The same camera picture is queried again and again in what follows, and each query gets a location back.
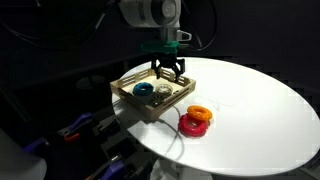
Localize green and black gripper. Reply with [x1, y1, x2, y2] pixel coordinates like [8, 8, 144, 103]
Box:
[141, 30, 192, 81]

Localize clear ring with beads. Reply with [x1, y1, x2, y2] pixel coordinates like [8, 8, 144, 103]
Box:
[154, 83, 174, 98]

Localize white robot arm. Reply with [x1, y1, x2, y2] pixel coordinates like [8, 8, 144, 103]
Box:
[118, 0, 192, 82]

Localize wooden slatted tray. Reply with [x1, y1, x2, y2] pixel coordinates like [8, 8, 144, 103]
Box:
[110, 69, 196, 120]

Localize round white table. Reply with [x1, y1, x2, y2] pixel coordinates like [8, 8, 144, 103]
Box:
[112, 57, 320, 177]

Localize purple orange clamp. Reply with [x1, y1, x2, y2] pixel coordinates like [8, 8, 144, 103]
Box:
[64, 113, 93, 142]

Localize blue studded ring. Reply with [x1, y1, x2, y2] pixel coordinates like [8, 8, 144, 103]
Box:
[132, 82, 155, 98]

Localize green black white ring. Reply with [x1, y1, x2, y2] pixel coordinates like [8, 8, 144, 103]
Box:
[147, 94, 166, 108]

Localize orange studded ring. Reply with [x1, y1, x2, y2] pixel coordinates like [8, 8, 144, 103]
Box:
[186, 105, 214, 122]

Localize red studded ring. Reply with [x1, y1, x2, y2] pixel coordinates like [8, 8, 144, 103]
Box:
[178, 113, 211, 138]

